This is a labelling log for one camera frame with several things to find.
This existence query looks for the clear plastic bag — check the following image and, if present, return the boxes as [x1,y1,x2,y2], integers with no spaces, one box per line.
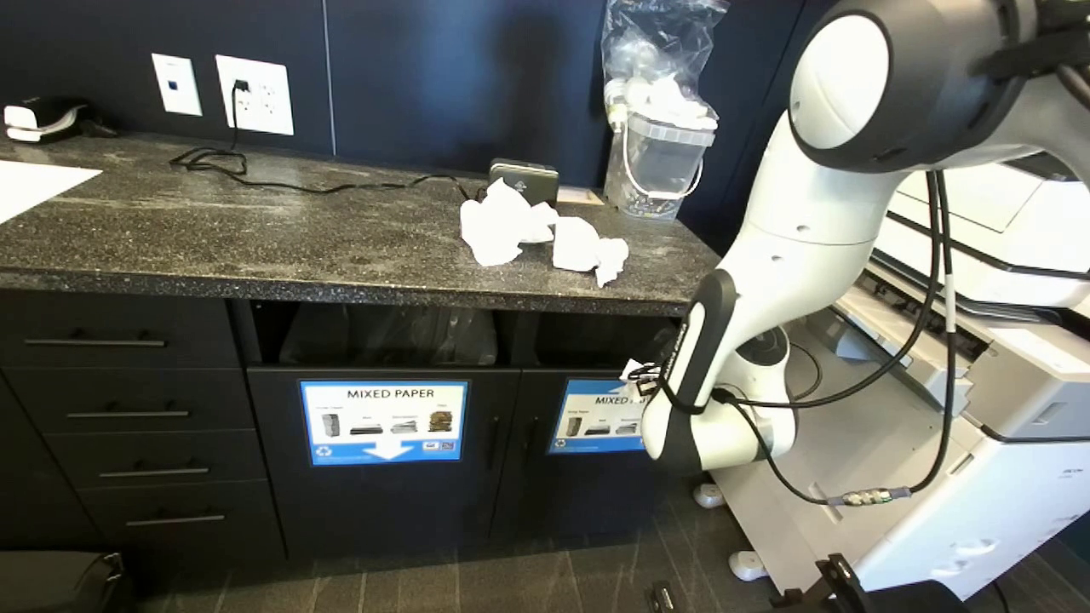
[601,0,729,128]

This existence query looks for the left mixed paper bin label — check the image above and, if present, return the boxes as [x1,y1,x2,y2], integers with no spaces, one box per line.
[301,381,471,467]

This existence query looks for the mixed paper bin label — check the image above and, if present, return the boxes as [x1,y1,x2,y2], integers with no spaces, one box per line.
[549,379,643,455]
[301,381,471,467]

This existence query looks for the clear plastic bucket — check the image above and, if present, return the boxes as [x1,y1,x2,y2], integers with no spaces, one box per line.
[603,102,720,218]

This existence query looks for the black power cord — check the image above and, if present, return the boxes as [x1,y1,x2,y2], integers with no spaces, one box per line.
[167,78,494,196]

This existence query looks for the dark grey small box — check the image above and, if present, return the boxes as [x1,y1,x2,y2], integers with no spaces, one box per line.
[489,159,559,203]

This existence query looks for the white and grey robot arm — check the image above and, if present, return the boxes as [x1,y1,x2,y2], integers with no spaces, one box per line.
[641,0,1090,470]

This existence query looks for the white stapler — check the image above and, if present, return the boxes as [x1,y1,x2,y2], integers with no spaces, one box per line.
[4,102,83,141]

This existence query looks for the large crumpled white paper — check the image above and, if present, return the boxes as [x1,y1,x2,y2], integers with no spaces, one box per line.
[459,180,559,269]

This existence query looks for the large white office printer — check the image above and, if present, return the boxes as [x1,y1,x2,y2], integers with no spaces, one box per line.
[715,164,1090,600]

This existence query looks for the small white paper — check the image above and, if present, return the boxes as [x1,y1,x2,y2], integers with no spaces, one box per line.
[621,356,650,381]

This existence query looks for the right mixed paper bin label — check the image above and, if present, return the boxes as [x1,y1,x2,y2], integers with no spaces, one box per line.
[549,379,643,455]

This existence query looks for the white power outlet plate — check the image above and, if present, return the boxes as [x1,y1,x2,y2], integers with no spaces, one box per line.
[216,54,292,137]

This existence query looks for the white data outlet plate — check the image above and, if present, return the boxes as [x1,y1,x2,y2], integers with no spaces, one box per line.
[149,50,202,117]

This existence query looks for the white sheet of paper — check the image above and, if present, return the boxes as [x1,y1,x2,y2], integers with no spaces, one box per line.
[0,159,92,223]

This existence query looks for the black cabinet with drawers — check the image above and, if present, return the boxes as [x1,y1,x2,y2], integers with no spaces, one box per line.
[0,139,712,573]

